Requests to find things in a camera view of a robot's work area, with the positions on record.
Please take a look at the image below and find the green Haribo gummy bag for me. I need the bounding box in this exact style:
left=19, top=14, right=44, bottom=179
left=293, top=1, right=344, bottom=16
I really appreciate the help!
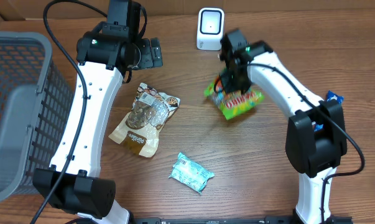
left=204, top=76, right=264, bottom=120

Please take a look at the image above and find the brown nuts snack pouch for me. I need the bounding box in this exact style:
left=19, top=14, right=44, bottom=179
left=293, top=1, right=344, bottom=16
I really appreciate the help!
left=109, top=83, right=180, bottom=158

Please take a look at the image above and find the blue Oreo cookie pack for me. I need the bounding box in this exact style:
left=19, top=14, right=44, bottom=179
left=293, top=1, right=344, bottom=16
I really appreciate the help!
left=313, top=90, right=345, bottom=132

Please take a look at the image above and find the teal snack packet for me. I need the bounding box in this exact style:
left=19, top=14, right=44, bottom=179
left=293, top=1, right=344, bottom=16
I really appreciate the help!
left=169, top=152, right=215, bottom=194

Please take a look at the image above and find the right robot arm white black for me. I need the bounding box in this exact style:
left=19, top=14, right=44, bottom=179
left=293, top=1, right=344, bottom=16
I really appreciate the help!
left=215, top=29, right=352, bottom=223

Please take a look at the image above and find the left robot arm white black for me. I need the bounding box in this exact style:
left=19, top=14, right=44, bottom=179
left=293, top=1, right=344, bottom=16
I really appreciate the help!
left=33, top=0, right=163, bottom=223

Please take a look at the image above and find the white barcode scanner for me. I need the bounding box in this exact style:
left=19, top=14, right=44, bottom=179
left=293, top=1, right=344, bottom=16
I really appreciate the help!
left=197, top=7, right=225, bottom=51

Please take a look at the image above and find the grey plastic mesh basket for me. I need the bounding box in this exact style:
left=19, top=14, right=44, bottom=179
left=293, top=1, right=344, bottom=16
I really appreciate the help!
left=0, top=31, right=73, bottom=202

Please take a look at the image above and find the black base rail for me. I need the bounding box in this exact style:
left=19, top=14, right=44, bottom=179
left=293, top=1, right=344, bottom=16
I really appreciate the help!
left=124, top=214, right=353, bottom=224

